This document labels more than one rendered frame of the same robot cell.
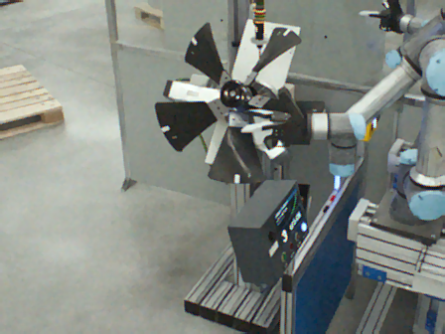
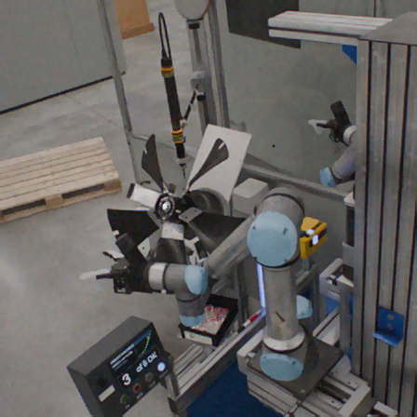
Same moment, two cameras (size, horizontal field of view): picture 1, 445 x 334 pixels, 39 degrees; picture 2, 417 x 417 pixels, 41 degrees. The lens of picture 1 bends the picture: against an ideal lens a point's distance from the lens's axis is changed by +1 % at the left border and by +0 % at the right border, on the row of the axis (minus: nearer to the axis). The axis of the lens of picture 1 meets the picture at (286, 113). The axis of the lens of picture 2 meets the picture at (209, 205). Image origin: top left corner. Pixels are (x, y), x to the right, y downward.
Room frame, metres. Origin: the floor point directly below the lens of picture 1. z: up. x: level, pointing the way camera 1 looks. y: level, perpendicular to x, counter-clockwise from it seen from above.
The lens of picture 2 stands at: (0.50, -0.74, 2.39)
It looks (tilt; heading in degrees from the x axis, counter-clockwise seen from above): 31 degrees down; 24
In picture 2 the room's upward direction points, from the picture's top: 8 degrees counter-clockwise
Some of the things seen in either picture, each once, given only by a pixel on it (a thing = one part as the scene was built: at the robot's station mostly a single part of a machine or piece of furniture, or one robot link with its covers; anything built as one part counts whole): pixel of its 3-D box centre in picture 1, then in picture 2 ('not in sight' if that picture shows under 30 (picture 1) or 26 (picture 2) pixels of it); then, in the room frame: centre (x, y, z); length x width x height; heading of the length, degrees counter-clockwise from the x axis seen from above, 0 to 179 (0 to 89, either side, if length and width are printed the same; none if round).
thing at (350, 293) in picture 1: (355, 235); (314, 341); (2.41, -0.35, 0.39); 0.04 x 0.04 x 0.78; 68
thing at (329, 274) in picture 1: (326, 282); (259, 391); (2.01, -0.19, 0.45); 0.82 x 0.02 x 0.66; 158
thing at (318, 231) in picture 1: (331, 211); (252, 329); (2.01, -0.19, 0.82); 0.90 x 0.04 x 0.08; 158
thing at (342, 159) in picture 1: (342, 153); (192, 302); (1.59, -0.17, 1.34); 0.11 x 0.08 x 0.11; 2
